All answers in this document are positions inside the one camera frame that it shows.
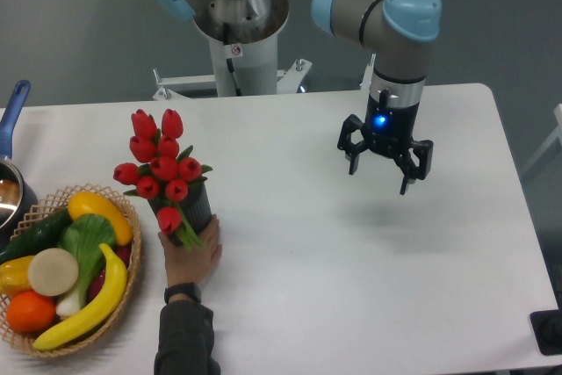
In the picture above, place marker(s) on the blue handled saucepan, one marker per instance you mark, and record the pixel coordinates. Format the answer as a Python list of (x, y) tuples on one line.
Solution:
[(17, 197)]

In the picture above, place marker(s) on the green cucumber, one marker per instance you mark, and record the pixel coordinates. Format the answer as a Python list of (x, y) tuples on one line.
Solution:
[(44, 234)]

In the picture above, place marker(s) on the beige round disc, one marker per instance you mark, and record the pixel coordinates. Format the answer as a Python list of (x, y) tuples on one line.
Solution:
[(52, 272)]

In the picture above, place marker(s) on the red tulip bouquet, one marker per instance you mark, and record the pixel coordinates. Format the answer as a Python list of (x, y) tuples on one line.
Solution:
[(162, 169)]

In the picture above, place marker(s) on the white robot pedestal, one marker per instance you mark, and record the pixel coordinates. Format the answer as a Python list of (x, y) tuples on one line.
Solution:
[(242, 39)]

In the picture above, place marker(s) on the orange fruit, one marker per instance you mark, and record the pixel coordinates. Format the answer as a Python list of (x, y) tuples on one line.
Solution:
[(30, 312)]

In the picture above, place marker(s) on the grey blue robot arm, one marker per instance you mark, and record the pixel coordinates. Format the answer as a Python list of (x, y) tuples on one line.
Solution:
[(399, 33)]

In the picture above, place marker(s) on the person's hand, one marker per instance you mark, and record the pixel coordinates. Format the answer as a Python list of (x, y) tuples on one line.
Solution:
[(192, 266)]

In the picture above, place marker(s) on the dark red vegetable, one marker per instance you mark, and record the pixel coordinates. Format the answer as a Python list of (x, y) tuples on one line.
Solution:
[(96, 285)]

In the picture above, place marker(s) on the yellow banana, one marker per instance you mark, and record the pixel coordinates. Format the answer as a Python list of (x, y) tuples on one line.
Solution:
[(95, 312)]

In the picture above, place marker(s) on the black wristwatch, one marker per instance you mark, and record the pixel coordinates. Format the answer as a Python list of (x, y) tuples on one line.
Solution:
[(189, 290)]

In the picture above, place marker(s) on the yellow squash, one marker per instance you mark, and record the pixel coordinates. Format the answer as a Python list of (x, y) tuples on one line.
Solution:
[(87, 202)]

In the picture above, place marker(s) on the black device at table edge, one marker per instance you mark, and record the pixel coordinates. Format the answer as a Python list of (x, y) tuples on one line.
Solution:
[(547, 330)]

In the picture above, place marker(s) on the white frame at right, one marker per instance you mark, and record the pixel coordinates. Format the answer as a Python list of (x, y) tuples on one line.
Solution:
[(546, 151)]

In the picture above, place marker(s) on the dark grey ribbed vase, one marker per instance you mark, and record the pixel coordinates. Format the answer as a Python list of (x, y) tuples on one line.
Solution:
[(182, 221)]

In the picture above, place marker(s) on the dark sleeved forearm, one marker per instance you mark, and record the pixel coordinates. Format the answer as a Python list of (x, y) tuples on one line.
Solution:
[(186, 340)]

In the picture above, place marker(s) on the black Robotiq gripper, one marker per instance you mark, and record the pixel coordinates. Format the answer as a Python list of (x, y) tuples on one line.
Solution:
[(388, 131)]

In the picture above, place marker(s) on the woven wicker basket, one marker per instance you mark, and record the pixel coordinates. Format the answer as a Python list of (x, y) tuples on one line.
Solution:
[(51, 204)]

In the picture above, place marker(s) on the yellow bell pepper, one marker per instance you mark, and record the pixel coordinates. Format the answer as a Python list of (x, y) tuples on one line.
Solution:
[(14, 279)]

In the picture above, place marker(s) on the green bok choy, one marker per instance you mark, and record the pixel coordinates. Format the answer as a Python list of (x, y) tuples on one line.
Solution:
[(82, 239)]

